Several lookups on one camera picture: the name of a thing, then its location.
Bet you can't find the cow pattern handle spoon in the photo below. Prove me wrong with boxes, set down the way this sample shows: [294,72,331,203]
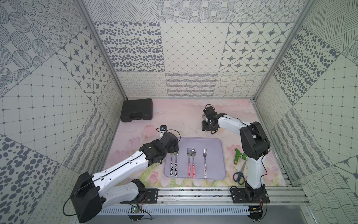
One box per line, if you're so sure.
[174,152,179,177]

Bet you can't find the pink strawberry handle fork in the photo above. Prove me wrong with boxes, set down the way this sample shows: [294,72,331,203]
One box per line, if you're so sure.
[187,148,192,178]

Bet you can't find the cow pattern handle fork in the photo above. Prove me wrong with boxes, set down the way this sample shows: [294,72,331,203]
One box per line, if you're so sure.
[170,153,174,176]

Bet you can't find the pink strawberry handle spoon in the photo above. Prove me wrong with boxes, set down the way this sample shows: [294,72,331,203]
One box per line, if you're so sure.
[191,148,196,178]

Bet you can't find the white hello kitty fork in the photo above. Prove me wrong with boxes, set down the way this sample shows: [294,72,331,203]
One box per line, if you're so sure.
[203,148,208,179]

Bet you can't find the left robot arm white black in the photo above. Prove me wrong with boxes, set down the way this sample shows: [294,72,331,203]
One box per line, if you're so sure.
[69,130,181,224]

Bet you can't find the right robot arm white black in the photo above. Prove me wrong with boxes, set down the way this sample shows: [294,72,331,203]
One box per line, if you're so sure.
[201,104,270,201]

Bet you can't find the lavender plastic tray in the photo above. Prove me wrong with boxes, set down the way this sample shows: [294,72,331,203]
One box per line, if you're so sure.
[164,137,226,180]

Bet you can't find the black plastic tool case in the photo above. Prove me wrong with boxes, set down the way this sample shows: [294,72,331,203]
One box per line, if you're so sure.
[120,99,153,122]

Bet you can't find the green circuit board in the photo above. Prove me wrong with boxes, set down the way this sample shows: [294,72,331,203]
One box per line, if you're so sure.
[131,206,141,214]

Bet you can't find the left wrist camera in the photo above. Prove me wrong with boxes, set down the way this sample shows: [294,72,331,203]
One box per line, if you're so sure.
[159,125,167,133]

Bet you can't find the green hose nozzle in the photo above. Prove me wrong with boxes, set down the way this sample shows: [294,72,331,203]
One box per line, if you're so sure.
[234,148,247,165]

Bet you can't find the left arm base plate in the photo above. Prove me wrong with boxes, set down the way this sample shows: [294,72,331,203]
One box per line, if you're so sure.
[120,188,159,204]

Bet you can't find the blue handled scissors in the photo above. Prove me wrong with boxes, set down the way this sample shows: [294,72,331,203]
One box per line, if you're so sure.
[233,160,247,185]

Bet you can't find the white vented cable duct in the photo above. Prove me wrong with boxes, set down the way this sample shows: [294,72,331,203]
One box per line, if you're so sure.
[99,205,250,216]

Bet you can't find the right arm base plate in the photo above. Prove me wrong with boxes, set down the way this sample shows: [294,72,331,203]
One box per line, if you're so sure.
[229,186,270,204]

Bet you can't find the aluminium mounting rail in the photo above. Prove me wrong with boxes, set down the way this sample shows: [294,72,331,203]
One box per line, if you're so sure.
[79,186,310,207]

